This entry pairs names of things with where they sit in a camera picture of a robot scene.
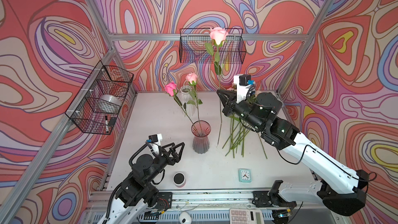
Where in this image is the black wire basket left wall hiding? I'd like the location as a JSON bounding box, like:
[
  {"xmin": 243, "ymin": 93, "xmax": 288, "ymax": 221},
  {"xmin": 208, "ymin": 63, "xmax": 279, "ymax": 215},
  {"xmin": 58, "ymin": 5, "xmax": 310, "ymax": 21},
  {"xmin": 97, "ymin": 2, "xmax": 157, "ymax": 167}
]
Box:
[{"xmin": 65, "ymin": 61, "xmax": 134, "ymax": 135}]

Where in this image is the white ribbed ceramic vase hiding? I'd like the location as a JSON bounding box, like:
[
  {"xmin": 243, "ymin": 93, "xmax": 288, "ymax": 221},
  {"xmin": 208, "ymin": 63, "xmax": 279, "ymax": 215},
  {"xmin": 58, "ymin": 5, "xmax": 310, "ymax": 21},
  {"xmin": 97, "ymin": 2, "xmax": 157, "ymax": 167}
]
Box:
[{"xmin": 180, "ymin": 85, "xmax": 197, "ymax": 117}]

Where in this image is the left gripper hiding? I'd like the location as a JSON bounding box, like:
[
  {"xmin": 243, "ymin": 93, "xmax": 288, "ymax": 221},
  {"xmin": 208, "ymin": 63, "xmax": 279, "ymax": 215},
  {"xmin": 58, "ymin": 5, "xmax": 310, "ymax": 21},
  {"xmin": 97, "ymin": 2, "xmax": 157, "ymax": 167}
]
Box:
[{"xmin": 141, "ymin": 142, "xmax": 183, "ymax": 186}]

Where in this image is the pink grey glass vase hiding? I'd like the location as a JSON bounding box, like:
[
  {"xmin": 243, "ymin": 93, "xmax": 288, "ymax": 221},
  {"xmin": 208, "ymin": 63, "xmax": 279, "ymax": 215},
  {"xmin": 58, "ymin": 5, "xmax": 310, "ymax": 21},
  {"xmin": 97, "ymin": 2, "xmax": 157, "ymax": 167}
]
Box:
[{"xmin": 191, "ymin": 120, "xmax": 211, "ymax": 154}]

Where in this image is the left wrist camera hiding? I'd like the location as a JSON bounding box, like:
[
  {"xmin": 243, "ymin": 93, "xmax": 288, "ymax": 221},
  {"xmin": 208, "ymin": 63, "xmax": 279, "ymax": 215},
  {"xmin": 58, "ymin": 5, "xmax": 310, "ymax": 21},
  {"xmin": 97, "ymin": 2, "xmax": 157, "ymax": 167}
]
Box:
[{"xmin": 147, "ymin": 134, "xmax": 163, "ymax": 157}]

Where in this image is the bunch of artificial flowers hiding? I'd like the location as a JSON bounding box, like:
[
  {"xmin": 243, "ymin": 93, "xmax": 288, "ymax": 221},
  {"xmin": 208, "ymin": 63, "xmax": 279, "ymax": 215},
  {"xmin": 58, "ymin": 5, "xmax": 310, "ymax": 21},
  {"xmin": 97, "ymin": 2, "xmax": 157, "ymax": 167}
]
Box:
[{"xmin": 222, "ymin": 85, "xmax": 282, "ymax": 157}]

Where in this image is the magenta rose stem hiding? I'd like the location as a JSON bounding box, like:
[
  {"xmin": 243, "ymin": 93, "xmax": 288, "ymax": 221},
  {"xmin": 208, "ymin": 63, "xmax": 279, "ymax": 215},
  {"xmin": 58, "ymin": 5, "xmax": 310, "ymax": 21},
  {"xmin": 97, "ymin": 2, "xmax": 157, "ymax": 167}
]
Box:
[{"xmin": 165, "ymin": 82, "xmax": 194, "ymax": 124}]

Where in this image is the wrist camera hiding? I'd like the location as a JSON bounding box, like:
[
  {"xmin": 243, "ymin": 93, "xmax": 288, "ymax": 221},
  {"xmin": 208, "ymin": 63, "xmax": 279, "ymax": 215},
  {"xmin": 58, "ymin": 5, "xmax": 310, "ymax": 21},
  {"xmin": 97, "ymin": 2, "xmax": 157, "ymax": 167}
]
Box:
[
  {"xmin": 147, "ymin": 134, "xmax": 163, "ymax": 157},
  {"xmin": 233, "ymin": 74, "xmax": 256, "ymax": 103}
]

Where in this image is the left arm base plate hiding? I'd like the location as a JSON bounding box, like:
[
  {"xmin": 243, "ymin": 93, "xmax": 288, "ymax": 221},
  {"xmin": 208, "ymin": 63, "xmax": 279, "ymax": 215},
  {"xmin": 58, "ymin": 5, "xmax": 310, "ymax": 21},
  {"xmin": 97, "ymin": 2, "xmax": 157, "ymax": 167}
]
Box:
[{"xmin": 144, "ymin": 191, "xmax": 173, "ymax": 212}]

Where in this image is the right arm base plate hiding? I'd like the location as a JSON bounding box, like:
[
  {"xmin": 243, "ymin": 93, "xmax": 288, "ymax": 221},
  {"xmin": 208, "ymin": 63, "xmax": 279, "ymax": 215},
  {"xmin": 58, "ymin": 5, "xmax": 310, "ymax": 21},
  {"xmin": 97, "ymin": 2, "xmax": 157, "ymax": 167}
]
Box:
[{"xmin": 252, "ymin": 191, "xmax": 297, "ymax": 208}]

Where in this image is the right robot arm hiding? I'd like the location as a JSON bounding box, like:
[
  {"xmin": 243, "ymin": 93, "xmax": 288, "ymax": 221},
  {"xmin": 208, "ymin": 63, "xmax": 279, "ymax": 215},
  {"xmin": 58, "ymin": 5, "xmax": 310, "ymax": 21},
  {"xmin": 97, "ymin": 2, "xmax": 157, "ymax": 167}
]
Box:
[{"xmin": 217, "ymin": 90, "xmax": 370, "ymax": 216}]

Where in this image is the white pink calculator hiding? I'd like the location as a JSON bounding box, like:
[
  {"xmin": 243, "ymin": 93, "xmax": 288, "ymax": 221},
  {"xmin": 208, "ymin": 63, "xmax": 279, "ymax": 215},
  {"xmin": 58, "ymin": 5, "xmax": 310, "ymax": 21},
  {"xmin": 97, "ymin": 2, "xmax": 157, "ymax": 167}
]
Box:
[{"xmin": 230, "ymin": 208, "xmax": 264, "ymax": 224}]

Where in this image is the black wire basket back wall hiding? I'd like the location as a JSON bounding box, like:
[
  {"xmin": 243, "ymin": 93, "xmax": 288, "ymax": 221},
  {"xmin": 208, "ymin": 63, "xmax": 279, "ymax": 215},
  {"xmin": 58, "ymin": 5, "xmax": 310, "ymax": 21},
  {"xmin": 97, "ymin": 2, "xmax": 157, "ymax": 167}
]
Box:
[{"xmin": 179, "ymin": 27, "xmax": 246, "ymax": 64}]

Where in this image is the light pink rose stem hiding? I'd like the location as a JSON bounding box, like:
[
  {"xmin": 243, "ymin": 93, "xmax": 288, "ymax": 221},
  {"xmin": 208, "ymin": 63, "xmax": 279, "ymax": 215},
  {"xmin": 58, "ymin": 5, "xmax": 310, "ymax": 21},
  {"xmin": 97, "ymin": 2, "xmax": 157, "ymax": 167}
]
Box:
[{"xmin": 204, "ymin": 26, "xmax": 230, "ymax": 147}]

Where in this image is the mint green small clock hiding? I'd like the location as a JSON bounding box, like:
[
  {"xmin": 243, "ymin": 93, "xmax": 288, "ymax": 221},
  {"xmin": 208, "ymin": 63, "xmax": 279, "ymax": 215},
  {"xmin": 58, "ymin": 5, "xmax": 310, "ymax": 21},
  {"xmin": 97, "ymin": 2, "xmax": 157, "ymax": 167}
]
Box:
[{"xmin": 238, "ymin": 169, "xmax": 252, "ymax": 183}]

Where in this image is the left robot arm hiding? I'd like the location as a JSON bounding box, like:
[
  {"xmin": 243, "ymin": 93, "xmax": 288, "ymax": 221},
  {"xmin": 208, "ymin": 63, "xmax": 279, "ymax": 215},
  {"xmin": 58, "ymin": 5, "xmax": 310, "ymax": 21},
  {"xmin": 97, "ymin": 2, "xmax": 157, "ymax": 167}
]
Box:
[{"xmin": 98, "ymin": 142, "xmax": 185, "ymax": 224}]

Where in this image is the black wire basket wall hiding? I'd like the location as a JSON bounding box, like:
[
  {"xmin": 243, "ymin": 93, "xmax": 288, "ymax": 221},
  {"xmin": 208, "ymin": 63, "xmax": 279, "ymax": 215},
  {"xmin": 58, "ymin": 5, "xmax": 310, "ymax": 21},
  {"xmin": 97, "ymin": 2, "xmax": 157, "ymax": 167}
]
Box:
[
  {"xmin": 65, "ymin": 61, "xmax": 134, "ymax": 135},
  {"xmin": 179, "ymin": 27, "xmax": 246, "ymax": 64}
]

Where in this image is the white round device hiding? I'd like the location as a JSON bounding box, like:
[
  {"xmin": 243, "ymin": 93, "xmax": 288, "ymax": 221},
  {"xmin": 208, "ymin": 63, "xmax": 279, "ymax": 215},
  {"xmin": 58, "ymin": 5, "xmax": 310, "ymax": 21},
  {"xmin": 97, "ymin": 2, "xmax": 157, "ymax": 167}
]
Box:
[{"xmin": 178, "ymin": 212, "xmax": 192, "ymax": 224}]

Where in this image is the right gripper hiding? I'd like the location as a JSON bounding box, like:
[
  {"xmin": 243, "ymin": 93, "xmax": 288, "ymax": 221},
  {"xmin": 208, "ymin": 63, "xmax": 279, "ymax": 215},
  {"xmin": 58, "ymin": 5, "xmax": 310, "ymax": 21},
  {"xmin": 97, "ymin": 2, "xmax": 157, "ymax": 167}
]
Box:
[{"xmin": 217, "ymin": 88, "xmax": 265, "ymax": 131}]

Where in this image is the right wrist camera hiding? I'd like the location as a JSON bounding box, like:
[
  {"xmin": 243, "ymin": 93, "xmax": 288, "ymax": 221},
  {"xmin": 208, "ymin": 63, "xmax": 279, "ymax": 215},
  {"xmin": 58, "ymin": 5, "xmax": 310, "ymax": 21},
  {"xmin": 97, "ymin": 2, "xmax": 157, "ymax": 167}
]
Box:
[{"xmin": 233, "ymin": 74, "xmax": 256, "ymax": 103}]

